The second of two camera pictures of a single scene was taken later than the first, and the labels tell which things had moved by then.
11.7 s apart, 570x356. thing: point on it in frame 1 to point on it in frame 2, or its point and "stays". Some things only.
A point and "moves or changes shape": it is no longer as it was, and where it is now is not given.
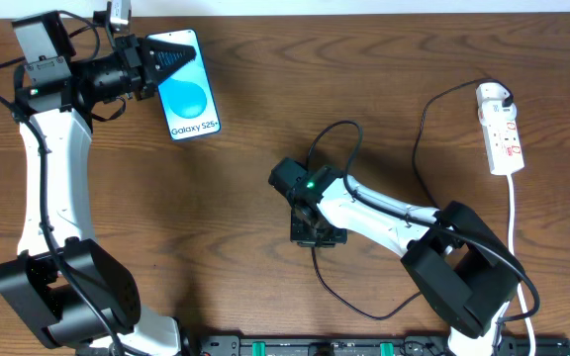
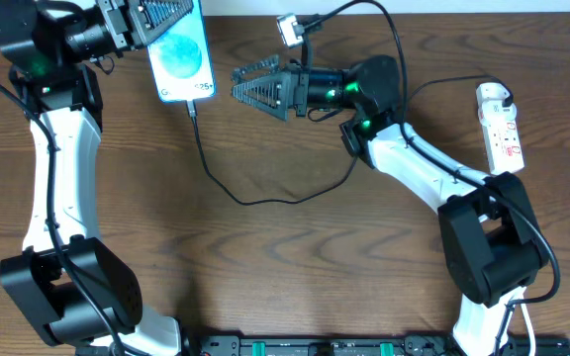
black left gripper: (136, 66) to (120, 25)
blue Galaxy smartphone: (186, 95) moves or changes shape
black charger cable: (508, 102) to (192, 111)
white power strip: (504, 148) stays
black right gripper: (318, 235) to (299, 90)
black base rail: (373, 345) stays
